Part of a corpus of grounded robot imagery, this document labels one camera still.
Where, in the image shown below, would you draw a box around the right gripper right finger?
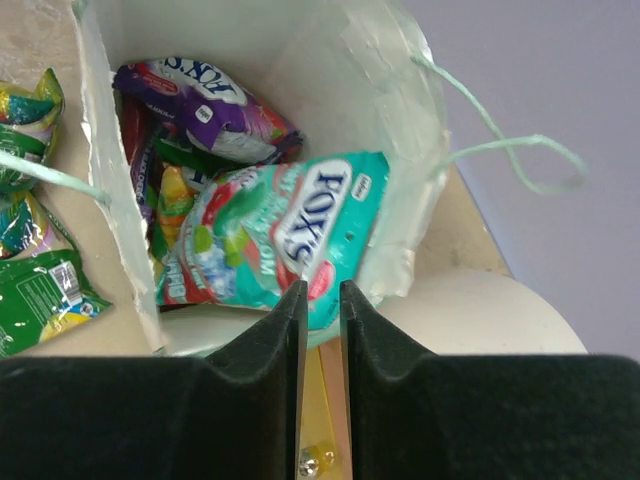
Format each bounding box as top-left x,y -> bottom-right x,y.
340,281 -> 639,479

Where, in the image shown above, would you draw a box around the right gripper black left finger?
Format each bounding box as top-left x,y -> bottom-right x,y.
1,281 -> 308,479

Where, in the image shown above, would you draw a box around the teal mint blossom Fox's packet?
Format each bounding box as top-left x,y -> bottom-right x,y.
156,151 -> 389,330

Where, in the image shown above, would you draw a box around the green spring tea Fox's packet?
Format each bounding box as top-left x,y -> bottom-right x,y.
150,164 -> 204,282

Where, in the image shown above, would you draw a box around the purple Fox's berries packet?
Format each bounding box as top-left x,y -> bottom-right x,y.
113,57 -> 304,165

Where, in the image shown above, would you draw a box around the purple back-side candy packet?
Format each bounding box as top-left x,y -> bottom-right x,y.
119,94 -> 167,226

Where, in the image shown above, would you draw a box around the cream round drawer cabinet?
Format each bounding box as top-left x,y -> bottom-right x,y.
294,267 -> 589,480

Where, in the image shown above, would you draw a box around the green Fox's back-side packet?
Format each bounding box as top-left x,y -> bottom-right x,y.
0,67 -> 66,194

